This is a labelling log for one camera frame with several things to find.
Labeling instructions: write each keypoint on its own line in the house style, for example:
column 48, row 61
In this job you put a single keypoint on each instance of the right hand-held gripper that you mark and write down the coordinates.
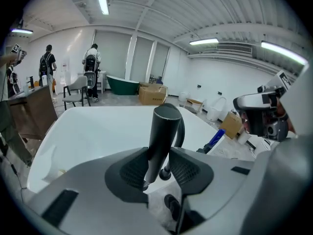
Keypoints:
column 259, row 111

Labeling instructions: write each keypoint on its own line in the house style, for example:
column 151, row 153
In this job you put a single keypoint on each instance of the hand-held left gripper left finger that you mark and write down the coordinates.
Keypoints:
column 93, row 195

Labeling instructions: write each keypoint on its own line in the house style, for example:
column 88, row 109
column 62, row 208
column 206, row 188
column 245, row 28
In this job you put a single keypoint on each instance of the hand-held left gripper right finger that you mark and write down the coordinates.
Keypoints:
column 220, row 180

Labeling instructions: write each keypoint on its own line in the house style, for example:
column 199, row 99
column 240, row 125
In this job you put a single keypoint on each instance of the black shower head holder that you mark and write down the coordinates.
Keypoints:
column 173, row 205

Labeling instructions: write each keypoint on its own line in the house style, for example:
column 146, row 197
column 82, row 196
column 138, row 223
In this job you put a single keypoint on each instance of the brass bathtub drain cap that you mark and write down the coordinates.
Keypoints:
column 62, row 172

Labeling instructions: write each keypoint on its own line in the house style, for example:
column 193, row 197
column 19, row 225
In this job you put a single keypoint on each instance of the white bathtub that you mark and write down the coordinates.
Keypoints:
column 102, row 128

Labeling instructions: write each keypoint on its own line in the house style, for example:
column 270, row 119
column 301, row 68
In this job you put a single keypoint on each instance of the green bathtub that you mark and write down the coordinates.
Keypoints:
column 122, row 86

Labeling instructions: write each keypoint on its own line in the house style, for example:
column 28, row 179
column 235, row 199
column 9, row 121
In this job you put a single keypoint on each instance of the person's white sleeve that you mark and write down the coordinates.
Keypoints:
column 299, row 101

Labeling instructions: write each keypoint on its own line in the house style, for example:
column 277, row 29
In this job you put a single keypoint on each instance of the blue and black tool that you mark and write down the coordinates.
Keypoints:
column 215, row 138

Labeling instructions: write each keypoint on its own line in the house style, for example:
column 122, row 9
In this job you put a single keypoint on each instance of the ceiling air vent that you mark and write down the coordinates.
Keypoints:
column 234, row 48

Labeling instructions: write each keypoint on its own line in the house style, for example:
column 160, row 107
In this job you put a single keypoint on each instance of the white bucket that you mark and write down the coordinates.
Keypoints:
column 183, row 97

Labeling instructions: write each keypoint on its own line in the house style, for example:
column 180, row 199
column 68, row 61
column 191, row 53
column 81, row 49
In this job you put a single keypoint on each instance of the wooden vanity cabinet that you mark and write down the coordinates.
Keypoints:
column 34, row 111

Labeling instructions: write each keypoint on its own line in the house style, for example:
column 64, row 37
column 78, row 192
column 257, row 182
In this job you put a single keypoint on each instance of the grey chair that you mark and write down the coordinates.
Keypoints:
column 78, row 89

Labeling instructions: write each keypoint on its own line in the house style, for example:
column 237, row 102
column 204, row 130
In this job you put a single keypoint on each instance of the large cardboard box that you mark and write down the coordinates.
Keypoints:
column 151, row 95

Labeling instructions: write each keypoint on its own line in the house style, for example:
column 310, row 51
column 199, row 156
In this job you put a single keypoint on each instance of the flat cardboard box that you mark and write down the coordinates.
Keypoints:
column 149, row 84

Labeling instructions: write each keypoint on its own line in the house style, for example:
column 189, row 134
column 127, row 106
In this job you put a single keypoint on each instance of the white cabinet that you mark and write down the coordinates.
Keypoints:
column 102, row 81

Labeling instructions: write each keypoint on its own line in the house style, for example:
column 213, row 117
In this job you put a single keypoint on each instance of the white bottle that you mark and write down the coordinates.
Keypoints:
column 44, row 80

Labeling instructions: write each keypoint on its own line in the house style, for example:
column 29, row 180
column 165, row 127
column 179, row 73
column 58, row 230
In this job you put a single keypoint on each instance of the white water dispenser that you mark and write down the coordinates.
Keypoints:
column 65, row 72

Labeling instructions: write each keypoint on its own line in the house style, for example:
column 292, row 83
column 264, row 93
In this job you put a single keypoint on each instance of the black faucet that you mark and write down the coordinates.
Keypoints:
column 31, row 82

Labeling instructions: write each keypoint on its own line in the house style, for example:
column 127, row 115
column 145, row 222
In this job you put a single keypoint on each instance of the wooden frame stool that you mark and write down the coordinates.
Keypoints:
column 195, row 102

